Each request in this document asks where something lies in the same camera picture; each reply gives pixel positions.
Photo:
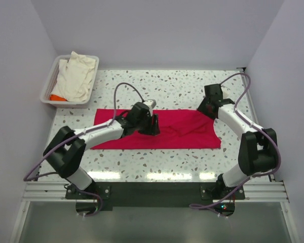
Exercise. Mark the white plastic basket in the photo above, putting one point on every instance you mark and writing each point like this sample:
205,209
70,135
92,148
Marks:
52,81

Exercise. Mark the aluminium frame rail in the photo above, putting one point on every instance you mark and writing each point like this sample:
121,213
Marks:
36,192

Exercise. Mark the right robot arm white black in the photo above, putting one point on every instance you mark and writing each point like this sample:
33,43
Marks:
258,152

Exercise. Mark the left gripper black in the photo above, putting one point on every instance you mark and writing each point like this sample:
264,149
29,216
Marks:
153,128

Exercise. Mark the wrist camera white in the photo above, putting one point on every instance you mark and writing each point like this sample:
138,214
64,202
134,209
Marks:
151,103
225,92

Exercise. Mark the red t shirt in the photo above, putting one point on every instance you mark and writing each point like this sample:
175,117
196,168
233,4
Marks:
179,129

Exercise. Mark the orange t shirt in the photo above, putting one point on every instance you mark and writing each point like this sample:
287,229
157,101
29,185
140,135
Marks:
57,98

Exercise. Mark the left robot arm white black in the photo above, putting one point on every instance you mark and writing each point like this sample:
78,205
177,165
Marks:
64,153

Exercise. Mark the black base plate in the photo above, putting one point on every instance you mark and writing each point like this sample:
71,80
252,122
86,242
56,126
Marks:
145,194

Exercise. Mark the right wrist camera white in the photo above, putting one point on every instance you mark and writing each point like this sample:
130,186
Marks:
225,92

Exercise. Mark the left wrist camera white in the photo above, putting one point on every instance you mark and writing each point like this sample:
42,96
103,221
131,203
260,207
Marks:
151,103

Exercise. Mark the cream t shirt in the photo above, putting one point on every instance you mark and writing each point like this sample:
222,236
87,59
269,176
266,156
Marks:
74,77

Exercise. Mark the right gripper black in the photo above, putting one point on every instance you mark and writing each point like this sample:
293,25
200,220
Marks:
202,108

